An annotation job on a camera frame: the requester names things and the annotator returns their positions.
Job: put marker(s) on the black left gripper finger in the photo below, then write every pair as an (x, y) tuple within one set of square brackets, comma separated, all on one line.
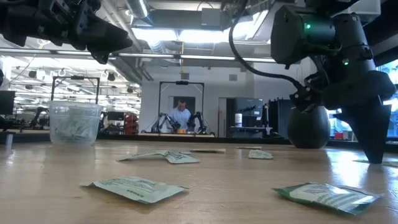
[(109, 37), (99, 57)]

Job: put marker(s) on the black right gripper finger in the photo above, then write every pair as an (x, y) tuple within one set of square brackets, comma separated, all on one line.
[(373, 137)]

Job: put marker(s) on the dark green edged sweetener packet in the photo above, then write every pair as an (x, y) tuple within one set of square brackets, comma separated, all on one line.
[(326, 196)]

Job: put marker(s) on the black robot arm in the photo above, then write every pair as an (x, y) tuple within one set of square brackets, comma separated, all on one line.
[(166, 119), (197, 118)]

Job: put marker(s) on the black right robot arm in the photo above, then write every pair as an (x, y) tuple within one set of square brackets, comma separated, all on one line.
[(298, 40)]

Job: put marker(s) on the red storage bins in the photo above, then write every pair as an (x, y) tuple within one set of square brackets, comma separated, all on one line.
[(132, 124)]

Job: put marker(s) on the small red box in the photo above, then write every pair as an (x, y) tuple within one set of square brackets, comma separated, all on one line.
[(338, 136)]

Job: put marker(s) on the clear plastic cup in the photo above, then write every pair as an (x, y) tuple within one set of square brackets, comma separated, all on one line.
[(74, 105)]

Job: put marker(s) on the black mug yellow inside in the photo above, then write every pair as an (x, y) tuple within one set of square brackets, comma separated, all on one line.
[(308, 133)]

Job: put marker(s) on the tall black cabinet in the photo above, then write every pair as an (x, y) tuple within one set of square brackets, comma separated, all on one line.
[(278, 121)]

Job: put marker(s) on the black computer monitor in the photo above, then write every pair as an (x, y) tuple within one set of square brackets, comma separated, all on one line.
[(7, 102)]

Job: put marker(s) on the person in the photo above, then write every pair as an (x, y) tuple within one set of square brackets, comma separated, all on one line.
[(181, 115)]

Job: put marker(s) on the long LED light bar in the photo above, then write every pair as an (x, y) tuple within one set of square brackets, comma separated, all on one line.
[(208, 57)]

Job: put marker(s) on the grey ceiling box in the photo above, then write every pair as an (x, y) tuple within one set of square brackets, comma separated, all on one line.
[(211, 17)]

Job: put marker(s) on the small yellow object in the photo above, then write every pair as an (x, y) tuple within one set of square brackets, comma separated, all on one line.
[(181, 131)]

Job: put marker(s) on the white canister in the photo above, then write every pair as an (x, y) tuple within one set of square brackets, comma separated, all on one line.
[(238, 120)]

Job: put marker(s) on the wooden workbench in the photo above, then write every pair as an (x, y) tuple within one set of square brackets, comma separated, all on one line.
[(199, 135)]

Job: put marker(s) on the large window black frame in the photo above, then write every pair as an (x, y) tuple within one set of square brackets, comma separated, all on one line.
[(394, 118)]

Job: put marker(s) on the black gantry frame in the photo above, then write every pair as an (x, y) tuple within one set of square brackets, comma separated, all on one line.
[(76, 77), (181, 82)]

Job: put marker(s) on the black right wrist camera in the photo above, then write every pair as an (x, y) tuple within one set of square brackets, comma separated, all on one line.
[(306, 98)]

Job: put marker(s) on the grey wall vent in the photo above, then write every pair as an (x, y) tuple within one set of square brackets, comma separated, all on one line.
[(233, 77), (185, 76)]

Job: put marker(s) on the small silver post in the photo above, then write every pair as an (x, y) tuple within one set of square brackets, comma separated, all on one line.
[(9, 140)]

